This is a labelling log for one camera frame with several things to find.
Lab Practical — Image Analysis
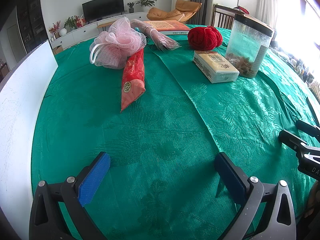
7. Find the orange lounge chair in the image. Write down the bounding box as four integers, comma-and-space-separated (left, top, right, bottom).
146, 0, 202, 23

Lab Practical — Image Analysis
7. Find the pink bath loofah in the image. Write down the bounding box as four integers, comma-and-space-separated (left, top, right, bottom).
89, 17, 147, 69

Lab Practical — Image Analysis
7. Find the pink plastic packet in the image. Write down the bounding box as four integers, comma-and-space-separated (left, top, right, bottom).
130, 19, 182, 51

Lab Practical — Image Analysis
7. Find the beige tissue pack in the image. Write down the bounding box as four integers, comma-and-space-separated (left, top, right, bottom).
192, 50, 240, 84

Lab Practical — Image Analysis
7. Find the clear jar with black lid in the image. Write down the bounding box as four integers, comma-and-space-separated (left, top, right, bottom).
225, 13, 274, 78

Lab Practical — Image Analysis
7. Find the large potted plant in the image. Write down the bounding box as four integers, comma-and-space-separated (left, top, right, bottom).
136, 0, 157, 12

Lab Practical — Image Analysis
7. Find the green satin tablecloth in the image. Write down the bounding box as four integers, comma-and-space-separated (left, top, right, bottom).
30, 24, 320, 240

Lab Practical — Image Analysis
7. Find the white cardboard box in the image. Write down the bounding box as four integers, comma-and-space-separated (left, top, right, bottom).
0, 39, 59, 230

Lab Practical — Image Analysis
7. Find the white curtain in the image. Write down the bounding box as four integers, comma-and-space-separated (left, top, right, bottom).
255, 0, 283, 28

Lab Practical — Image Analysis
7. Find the white television cabinet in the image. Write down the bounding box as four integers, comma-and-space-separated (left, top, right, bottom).
50, 11, 150, 50

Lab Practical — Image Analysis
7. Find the red yarn ball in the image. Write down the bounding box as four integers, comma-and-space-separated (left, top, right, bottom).
187, 26, 223, 51

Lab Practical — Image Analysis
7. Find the window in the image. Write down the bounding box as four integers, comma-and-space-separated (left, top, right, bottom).
282, 0, 320, 54

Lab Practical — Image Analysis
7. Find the long red packet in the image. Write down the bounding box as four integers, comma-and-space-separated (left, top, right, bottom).
120, 48, 147, 113

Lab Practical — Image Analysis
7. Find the wooden chair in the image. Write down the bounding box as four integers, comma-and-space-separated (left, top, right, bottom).
214, 4, 237, 29

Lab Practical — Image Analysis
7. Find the orange book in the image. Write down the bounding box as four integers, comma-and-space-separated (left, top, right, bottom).
142, 20, 190, 35

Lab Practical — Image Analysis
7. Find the wooden stool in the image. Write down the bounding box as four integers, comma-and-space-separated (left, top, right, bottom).
97, 17, 119, 29

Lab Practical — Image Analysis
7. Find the person's right hand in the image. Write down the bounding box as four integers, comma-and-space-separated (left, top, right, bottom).
304, 185, 320, 218

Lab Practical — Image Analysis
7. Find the red flower arrangement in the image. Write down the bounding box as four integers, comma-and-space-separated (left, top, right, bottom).
49, 21, 61, 39

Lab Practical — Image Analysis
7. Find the flat screen television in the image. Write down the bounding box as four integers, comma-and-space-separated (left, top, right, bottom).
82, 0, 125, 22

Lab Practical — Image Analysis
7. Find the dark display cabinet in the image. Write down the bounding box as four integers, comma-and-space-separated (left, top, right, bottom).
16, 0, 49, 53

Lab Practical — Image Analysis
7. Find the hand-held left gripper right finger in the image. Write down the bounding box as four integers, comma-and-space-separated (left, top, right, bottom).
214, 152, 298, 240

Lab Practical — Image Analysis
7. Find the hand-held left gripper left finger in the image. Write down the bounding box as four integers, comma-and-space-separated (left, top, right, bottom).
29, 151, 111, 240

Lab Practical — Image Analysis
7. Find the green plant with red ornaments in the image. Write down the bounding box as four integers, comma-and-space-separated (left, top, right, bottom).
64, 16, 80, 29

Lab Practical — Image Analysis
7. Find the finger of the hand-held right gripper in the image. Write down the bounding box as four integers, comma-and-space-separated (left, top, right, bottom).
278, 129, 314, 157
296, 119, 320, 137

